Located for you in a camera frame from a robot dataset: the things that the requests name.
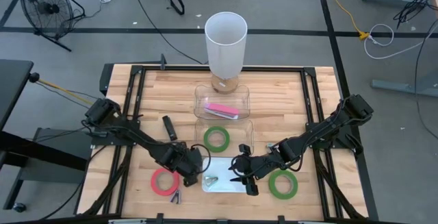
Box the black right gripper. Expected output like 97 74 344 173
229 143 285 197

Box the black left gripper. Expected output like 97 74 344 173
167 145 204 188

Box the green tape roll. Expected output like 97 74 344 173
268 169 299 201
203 125 231 153

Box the purple staple remover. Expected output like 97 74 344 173
170 189 182 206

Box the red tape roll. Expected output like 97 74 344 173
150 168 181 197

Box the pink stapler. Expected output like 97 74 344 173
203 102 240 121

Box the white tray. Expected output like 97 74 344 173
201 156 248 194

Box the clear plastic bin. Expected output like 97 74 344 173
194 119 255 158
193 84 250 121

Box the white shade table lamp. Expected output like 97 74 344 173
204 11 248 95

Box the black wheeled stand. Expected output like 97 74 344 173
0 127 95 214

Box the black side table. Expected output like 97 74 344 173
0 59 35 131

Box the black floor fan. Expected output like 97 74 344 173
19 0 86 53

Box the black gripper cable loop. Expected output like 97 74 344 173
190 143 212 176

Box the black aluminium table frame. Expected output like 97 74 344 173
75 54 379 224

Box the thin yellow cable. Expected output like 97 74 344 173
36 77 96 106

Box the long black floor cable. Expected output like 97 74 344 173
129 0 207 66

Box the white coiled cable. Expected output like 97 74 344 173
363 23 438 61

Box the black strap loop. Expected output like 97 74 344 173
166 0 186 16

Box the thin black floor cable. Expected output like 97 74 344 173
414 21 438 140

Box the yellow extension cable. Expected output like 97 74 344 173
332 0 371 42

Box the black cable bundle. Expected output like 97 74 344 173
392 0 438 30

